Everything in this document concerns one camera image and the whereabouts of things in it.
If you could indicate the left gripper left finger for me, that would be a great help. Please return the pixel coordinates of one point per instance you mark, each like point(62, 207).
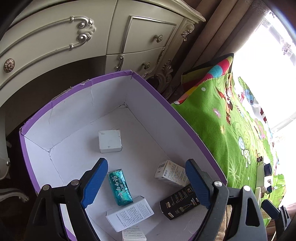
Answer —
point(46, 221)

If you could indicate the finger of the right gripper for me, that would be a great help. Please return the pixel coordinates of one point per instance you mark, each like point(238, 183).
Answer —
point(279, 215)

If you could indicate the small white square box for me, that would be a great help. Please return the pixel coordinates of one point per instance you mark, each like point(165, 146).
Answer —
point(109, 141)

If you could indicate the black product box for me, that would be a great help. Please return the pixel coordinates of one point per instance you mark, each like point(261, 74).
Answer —
point(179, 203)

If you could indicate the plain white rectangular box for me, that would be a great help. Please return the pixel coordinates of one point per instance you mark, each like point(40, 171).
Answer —
point(133, 234)

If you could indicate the cream ornate dresser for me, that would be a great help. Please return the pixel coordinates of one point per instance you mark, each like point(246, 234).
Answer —
point(142, 36)

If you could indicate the brown drape curtain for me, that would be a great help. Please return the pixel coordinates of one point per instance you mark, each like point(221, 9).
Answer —
point(227, 27)

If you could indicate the green cartoon tablecloth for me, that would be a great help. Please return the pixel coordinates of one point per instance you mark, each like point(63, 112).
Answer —
point(223, 112)

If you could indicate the white barcode carton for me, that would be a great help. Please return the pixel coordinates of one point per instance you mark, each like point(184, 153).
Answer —
point(172, 173)

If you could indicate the white text-printed box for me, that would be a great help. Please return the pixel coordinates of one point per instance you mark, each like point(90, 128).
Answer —
point(123, 217)

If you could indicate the teal foil packet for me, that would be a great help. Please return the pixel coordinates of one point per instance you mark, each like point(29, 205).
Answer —
point(119, 188)

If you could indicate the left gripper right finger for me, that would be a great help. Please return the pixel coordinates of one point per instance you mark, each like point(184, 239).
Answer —
point(246, 222)

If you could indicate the purple cardboard storage box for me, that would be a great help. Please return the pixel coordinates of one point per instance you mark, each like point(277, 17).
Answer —
point(121, 118)

